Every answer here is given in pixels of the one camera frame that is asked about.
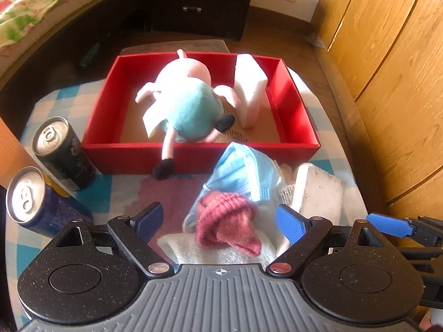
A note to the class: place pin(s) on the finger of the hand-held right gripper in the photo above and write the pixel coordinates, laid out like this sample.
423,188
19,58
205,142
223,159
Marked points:
389,224
431,276

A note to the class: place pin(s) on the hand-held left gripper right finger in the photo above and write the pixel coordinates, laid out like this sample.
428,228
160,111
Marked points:
290,224

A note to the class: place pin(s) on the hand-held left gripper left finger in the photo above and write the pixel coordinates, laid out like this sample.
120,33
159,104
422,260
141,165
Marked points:
150,216

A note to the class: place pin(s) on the white sponge block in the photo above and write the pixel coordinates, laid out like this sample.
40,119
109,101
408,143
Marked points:
322,193

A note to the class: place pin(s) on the red cardboard box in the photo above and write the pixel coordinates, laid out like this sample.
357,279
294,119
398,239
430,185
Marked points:
131,159

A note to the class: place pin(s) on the pink knitted sock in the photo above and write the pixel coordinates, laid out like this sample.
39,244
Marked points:
221,218

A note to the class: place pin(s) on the white towel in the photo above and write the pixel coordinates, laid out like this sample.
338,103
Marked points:
214,254

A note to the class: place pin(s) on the blue face mask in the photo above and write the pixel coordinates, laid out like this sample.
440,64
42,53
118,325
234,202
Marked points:
238,169

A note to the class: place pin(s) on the black drink can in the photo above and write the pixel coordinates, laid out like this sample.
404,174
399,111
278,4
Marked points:
65,166

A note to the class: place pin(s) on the blue drink can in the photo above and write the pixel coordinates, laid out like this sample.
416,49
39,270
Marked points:
52,211

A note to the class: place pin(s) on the pink pig plush toy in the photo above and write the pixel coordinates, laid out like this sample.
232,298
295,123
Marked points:
190,107

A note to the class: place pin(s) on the blue checkered tablecloth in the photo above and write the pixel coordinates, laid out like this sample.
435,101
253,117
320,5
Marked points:
69,100

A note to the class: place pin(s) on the clean white foam block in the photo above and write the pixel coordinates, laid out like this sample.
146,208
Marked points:
249,86

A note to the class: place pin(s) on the orange ribbed bottle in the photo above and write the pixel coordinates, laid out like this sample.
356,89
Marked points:
14,159

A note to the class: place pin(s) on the wooden wardrobe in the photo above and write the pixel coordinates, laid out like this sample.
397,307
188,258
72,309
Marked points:
387,58

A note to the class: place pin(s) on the clear plastic bag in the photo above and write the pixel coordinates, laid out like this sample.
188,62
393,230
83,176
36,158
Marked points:
316,39

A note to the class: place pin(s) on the dark wooden nightstand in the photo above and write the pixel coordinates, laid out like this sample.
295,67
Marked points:
207,20

